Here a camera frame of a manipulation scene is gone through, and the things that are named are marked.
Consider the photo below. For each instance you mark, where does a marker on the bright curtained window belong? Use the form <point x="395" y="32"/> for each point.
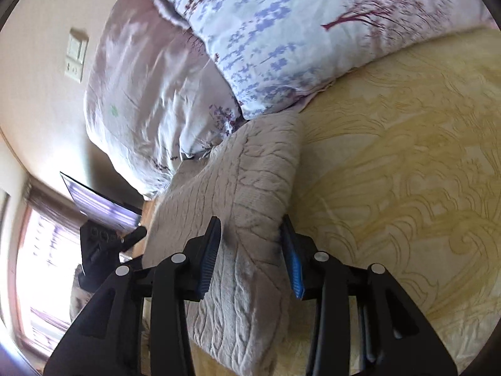
<point x="46" y="256"/>

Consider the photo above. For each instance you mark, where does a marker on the dark laptop screen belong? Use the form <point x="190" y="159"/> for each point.
<point x="101" y="209"/>

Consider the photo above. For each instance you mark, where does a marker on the white blue floral pillow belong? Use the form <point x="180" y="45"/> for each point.
<point x="277" y="53"/>

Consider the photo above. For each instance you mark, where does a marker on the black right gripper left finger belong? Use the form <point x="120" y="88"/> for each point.
<point x="106" y="337"/>

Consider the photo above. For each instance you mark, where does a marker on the pink floral pillow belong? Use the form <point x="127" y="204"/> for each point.
<point x="154" y="97"/>

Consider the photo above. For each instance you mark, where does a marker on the beige cable-knit sweater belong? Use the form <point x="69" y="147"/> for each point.
<point x="247" y="183"/>

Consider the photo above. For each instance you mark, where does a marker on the white wall switch plate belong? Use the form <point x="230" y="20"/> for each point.
<point x="75" y="54"/>

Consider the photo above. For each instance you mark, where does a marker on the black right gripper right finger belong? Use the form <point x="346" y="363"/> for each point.
<point x="395" y="336"/>

